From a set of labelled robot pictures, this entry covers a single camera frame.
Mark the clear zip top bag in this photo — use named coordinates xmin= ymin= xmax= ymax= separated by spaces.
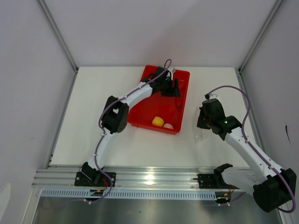
xmin=192 ymin=107 xmax=208 ymax=142

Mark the red chili pepper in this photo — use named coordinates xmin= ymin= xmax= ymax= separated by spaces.
xmin=175 ymin=93 xmax=182 ymax=110

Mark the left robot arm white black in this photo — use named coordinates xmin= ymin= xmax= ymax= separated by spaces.
xmin=75 ymin=66 xmax=180 ymax=187

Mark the red plastic tray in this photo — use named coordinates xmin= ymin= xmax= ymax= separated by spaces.
xmin=128 ymin=70 xmax=190 ymax=135

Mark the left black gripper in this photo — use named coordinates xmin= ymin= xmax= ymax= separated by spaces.
xmin=160 ymin=78 xmax=180 ymax=98

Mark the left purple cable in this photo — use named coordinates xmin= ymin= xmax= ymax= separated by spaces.
xmin=83 ymin=58 xmax=173 ymax=205

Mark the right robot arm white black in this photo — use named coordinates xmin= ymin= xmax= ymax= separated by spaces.
xmin=197 ymin=98 xmax=297 ymax=212

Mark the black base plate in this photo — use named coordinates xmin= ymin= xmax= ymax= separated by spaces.
xmin=194 ymin=174 xmax=229 ymax=189
xmin=74 ymin=172 xmax=116 ymax=187

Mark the pale egg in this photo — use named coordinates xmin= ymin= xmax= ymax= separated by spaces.
xmin=163 ymin=123 xmax=174 ymax=129

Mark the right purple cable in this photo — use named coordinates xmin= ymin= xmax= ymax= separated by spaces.
xmin=205 ymin=85 xmax=295 ymax=213

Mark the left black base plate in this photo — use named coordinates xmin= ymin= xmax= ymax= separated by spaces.
xmin=74 ymin=172 xmax=116 ymax=187

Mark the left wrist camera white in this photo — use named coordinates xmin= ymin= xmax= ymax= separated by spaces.
xmin=168 ymin=67 xmax=176 ymax=74

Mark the left aluminium frame post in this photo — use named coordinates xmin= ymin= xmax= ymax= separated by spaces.
xmin=36 ymin=0 xmax=78 ymax=72

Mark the aluminium frame post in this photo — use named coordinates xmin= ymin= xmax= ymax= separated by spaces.
xmin=36 ymin=0 xmax=78 ymax=72
xmin=238 ymin=0 xmax=286 ymax=74

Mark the right aluminium frame post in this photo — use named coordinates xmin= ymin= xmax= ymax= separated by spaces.
xmin=238 ymin=0 xmax=286 ymax=74

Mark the aluminium mounting rail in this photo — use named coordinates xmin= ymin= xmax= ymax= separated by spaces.
xmin=32 ymin=166 xmax=214 ymax=190

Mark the purple cable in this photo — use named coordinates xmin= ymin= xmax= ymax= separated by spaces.
xmin=83 ymin=58 xmax=173 ymax=205
xmin=205 ymin=85 xmax=295 ymax=213

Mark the yellow bell pepper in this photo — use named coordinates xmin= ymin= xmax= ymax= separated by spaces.
xmin=152 ymin=116 xmax=164 ymax=127

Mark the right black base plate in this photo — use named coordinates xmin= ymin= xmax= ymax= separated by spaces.
xmin=194 ymin=174 xmax=229 ymax=189

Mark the slotted cable duct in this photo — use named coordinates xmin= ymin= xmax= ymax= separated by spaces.
xmin=41 ymin=188 xmax=231 ymax=201

